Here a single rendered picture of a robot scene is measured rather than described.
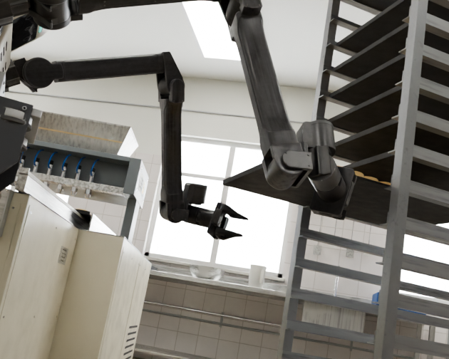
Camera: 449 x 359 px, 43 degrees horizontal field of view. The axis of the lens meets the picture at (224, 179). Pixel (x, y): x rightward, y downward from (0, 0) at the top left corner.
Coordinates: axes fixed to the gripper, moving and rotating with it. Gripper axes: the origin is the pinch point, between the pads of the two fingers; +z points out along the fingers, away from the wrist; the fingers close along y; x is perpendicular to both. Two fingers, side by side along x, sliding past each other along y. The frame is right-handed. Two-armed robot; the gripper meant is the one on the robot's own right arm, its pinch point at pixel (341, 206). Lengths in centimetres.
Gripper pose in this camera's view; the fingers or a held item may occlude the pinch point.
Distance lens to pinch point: 123.3
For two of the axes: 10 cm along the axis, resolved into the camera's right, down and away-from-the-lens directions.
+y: 3.5, -8.9, 2.8
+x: -8.6, -1.9, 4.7
